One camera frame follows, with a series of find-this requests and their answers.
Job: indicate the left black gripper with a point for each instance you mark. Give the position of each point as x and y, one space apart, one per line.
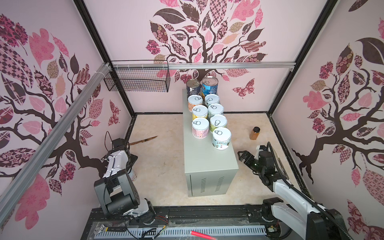
132 158

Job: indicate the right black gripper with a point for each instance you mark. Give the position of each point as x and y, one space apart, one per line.
249 158

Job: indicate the pink cartoon label can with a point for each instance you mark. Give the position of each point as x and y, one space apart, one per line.
133 175

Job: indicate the green label tin can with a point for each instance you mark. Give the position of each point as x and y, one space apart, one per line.
218 121

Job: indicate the pink label tin can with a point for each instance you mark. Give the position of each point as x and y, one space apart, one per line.
200 128

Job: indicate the white can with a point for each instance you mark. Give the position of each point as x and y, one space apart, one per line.
215 109
221 138

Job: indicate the yellow label tin can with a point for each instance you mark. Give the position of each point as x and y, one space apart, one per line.
200 111

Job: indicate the patterned can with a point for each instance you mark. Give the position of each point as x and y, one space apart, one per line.
211 99

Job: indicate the orange label can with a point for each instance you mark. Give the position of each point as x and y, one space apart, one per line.
194 100

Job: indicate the blue label tin can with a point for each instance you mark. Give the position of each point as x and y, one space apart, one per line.
209 85

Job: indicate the dark label tin can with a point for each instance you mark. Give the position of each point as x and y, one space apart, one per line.
193 87

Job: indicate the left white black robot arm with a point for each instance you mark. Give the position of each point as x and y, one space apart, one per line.
116 192

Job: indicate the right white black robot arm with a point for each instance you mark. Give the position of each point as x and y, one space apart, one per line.
310 220

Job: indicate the grey metal cabinet counter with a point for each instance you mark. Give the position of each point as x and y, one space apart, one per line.
208 171

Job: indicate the copper table knife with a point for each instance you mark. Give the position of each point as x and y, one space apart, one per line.
142 141

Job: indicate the amber jar black lid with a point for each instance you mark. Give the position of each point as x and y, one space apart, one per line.
255 133

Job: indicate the metal tongs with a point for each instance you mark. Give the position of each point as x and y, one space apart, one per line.
283 162

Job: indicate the pink marker pen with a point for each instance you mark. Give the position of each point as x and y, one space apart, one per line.
203 236

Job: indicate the diagonal aluminium bar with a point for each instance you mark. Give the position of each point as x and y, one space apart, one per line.
22 181

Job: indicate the horizontal aluminium bar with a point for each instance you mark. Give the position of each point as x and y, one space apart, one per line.
197 66

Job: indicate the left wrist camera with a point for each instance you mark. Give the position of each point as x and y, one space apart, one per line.
119 145

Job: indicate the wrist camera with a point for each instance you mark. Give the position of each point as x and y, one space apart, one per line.
264 157
119 145

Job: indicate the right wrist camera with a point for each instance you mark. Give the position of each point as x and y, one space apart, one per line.
264 157

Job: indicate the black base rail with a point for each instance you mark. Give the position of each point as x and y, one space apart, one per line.
194 216

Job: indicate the black wire basket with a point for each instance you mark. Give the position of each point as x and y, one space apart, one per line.
139 76

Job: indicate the white slotted cable duct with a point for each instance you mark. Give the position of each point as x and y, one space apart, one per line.
179 233

